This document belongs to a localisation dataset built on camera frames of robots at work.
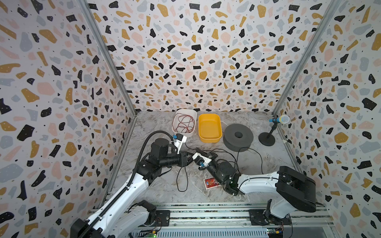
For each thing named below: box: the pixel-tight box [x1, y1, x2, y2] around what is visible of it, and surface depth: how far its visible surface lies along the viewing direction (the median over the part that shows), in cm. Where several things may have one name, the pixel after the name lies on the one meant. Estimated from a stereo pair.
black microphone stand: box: [258, 121, 278, 147], surface depth 108 cm
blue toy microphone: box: [268, 114, 291, 124], surface depth 86 cm
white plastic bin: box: [171, 109, 198, 138], surface depth 115 cm
